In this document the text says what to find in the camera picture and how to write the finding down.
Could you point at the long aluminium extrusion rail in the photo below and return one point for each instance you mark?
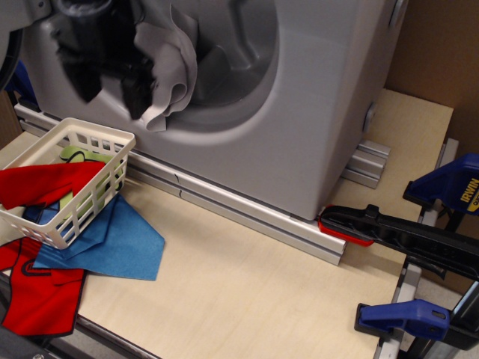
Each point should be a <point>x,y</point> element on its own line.
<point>243,213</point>

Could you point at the white plastic laundry basket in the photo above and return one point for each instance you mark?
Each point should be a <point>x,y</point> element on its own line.
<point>46,151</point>

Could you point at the blue Irwin clamp upper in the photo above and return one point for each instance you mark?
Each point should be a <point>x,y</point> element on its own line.
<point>454,184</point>

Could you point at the blue clamp lower jaw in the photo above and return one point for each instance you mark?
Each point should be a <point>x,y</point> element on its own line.
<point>417,317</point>

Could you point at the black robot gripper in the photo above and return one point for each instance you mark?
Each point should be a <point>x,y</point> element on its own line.
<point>95,44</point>

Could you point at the grey cloth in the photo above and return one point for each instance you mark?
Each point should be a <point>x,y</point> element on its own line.
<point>170,41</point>

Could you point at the black and red clamp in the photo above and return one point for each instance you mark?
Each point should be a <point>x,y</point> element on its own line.
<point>430,245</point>

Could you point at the red cloth with black trim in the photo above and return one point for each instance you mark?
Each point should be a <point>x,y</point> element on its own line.
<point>43,302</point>

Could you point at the short aluminium extrusion block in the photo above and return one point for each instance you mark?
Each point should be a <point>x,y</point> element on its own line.
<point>367,164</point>

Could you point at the blue cloth on table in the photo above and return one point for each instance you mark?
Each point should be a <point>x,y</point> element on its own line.
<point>119,242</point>

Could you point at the light green cloth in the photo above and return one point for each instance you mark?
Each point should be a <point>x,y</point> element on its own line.
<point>74,154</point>

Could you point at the brown cardboard panel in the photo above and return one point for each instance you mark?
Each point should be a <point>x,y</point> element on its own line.
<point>436,59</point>

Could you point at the grey toy washing machine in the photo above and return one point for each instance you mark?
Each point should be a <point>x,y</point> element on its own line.
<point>284,93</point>

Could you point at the red cloth in basket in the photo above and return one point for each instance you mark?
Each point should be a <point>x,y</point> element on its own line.
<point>42,185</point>

